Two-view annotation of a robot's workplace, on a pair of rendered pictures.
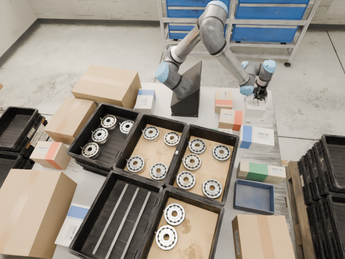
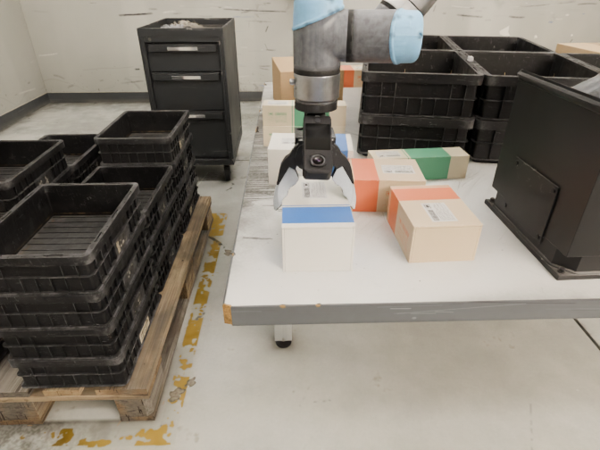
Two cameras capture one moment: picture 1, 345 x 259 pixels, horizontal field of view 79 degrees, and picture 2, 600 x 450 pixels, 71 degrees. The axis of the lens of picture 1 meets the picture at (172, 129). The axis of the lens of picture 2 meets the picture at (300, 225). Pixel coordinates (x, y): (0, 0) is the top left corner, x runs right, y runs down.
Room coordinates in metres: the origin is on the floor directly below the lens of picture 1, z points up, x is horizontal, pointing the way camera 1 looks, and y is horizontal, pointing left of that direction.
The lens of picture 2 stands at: (1.62, -0.83, 1.14)
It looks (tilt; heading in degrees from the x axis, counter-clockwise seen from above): 31 degrees down; 163
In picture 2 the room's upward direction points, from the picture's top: straight up
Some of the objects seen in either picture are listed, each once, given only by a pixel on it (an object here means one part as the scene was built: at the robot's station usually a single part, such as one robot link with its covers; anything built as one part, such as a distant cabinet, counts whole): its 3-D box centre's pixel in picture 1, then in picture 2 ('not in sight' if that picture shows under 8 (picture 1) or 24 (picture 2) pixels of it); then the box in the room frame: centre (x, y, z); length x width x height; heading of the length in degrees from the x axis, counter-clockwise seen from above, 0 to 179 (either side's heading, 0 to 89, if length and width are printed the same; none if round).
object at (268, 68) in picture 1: (267, 70); (319, 35); (0.94, -0.60, 1.06); 0.09 x 0.08 x 0.11; 67
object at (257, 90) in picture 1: (260, 90); (314, 133); (0.94, -0.60, 0.90); 0.09 x 0.08 x 0.12; 165
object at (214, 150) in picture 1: (221, 152); not in sight; (0.54, -0.26, 0.86); 0.10 x 0.10 x 0.01
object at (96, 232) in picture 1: (121, 219); (488, 61); (0.24, 0.29, 0.87); 0.40 x 0.30 x 0.11; 155
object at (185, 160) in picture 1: (192, 161); not in sight; (0.51, -0.09, 0.86); 0.10 x 0.10 x 0.01
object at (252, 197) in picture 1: (253, 197); not in sight; (0.31, -0.40, 0.74); 0.20 x 0.15 x 0.07; 72
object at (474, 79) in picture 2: (204, 160); (415, 64); (0.48, -0.15, 0.92); 0.40 x 0.30 x 0.02; 155
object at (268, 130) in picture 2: (258, 174); (304, 133); (0.43, -0.47, 0.73); 0.24 x 0.06 x 0.06; 74
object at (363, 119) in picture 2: not in sight; (408, 118); (0.48, -0.15, 0.76); 0.40 x 0.30 x 0.12; 155
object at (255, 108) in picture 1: (253, 103); (314, 220); (0.96, -0.61, 0.75); 0.20 x 0.12 x 0.09; 165
